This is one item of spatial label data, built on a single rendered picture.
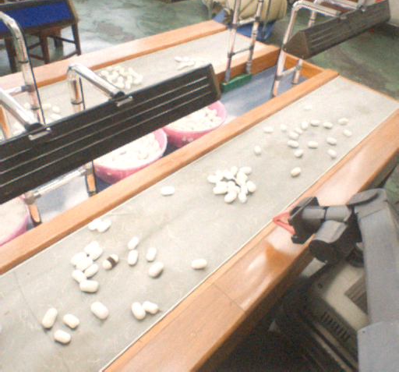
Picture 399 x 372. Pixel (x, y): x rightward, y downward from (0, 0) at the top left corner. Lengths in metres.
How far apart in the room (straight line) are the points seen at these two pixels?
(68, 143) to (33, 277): 0.36
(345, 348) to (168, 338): 0.69
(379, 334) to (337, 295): 0.82
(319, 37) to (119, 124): 0.68
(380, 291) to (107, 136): 0.45
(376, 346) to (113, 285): 0.55
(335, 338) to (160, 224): 0.68
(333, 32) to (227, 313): 0.85
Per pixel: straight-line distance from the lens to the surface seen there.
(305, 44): 1.04
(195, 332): 0.72
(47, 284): 0.82
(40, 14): 1.12
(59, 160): 0.57
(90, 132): 0.59
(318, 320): 1.26
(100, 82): 0.65
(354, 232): 0.69
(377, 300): 0.47
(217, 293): 0.76
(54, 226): 0.88
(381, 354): 0.37
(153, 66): 1.60
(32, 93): 1.01
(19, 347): 0.78
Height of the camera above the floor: 1.42
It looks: 42 degrees down
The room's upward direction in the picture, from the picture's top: 7 degrees clockwise
